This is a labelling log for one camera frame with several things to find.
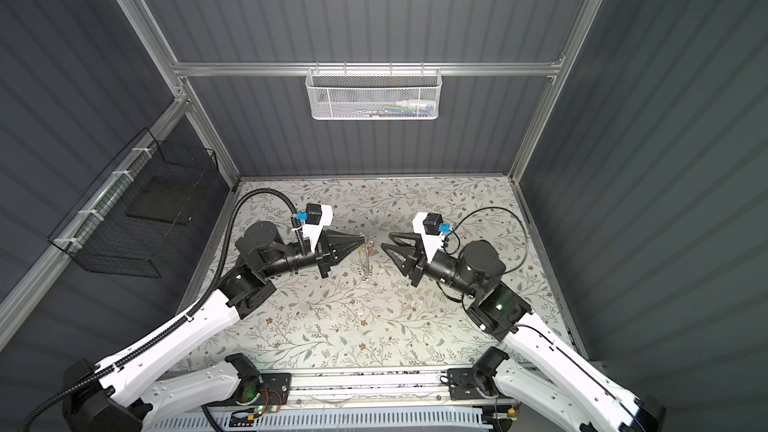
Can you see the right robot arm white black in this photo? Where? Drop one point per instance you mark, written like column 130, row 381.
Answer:
column 529, row 362

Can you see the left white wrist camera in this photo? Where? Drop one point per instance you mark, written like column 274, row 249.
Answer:
column 311, row 222

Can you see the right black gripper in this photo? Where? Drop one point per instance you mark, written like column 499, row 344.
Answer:
column 412, row 256

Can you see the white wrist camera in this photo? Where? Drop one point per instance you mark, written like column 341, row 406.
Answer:
column 311, row 222
column 432, row 230

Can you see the white slotted cable duct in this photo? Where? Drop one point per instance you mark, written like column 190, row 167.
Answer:
column 392, row 418

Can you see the white wire mesh basket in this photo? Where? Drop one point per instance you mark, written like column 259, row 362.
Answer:
column 331, row 96

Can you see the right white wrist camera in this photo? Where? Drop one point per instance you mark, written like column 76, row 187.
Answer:
column 432, row 230

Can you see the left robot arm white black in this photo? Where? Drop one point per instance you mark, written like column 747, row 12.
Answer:
column 132, row 393

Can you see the black wire mesh basket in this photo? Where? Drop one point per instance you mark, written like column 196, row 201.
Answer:
column 151, row 218

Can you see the marker pens in basket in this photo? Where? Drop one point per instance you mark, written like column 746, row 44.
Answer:
column 403, row 109

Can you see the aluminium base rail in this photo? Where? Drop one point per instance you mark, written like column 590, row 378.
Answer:
column 374, row 387

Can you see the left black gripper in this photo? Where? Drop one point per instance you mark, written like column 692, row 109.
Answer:
column 332, row 248

